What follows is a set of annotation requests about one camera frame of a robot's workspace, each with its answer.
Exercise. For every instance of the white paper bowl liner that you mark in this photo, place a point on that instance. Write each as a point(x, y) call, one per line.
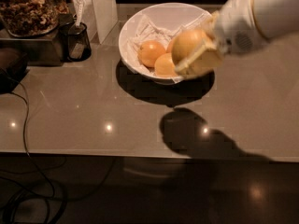
point(149, 31)

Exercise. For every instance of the dark device at left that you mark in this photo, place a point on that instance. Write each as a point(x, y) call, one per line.
point(13, 66)

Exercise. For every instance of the white box on counter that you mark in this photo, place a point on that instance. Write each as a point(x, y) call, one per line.
point(100, 16)

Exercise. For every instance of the white sticks in cup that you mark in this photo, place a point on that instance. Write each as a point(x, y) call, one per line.
point(79, 7)

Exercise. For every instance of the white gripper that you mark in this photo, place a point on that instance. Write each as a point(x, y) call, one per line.
point(237, 23)

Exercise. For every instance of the glass jar of nuts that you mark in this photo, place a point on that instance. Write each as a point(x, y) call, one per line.
point(28, 18)

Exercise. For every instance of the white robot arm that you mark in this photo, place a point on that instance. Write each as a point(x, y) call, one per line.
point(274, 18)

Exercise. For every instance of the orange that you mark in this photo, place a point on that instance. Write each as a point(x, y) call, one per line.
point(164, 66)
point(186, 42)
point(170, 46)
point(149, 51)

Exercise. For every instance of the black mesh cup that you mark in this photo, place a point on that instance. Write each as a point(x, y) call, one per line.
point(75, 42)

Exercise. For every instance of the white bowl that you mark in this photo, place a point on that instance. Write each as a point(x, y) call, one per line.
point(162, 14)

